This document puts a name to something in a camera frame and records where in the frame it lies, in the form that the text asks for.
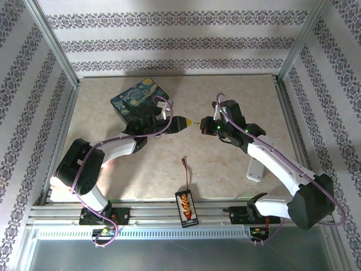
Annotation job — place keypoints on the starry night print box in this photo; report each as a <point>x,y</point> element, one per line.
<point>135,93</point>

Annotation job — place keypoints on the aluminium rail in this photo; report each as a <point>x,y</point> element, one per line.
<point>290,113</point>
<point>175,76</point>
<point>62,141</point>

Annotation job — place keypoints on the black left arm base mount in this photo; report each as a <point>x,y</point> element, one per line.
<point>121,216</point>

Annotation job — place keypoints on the aluminium right corner post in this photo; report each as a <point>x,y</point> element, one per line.
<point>301,42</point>

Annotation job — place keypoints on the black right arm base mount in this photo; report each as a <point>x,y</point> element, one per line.
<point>237,214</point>

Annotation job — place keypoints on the black board with yellow connectors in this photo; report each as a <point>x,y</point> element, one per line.
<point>186,209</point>

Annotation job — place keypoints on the aluminium corner post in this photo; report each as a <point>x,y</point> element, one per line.
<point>301,42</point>
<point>53,45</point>

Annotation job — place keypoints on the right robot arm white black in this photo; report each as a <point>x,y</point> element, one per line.
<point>270,161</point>

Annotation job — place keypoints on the pink plush toy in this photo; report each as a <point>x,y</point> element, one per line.
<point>60,185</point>

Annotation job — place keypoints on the grey metal sheet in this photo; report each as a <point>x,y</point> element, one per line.
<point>180,257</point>

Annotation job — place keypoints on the aluminium left side rail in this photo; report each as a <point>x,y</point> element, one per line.
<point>62,141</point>

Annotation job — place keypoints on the aluminium front rails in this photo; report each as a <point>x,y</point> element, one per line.
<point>158,211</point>

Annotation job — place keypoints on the white plastic block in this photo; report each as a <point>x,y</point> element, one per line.
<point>255,173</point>

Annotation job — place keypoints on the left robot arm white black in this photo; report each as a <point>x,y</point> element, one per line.
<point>118,146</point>

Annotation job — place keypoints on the aluminium right side rail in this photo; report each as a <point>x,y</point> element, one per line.
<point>290,113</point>

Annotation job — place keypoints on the aluminium left corner post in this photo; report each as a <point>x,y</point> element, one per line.
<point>53,45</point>

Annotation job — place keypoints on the aluminium back rail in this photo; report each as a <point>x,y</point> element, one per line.
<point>175,76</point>

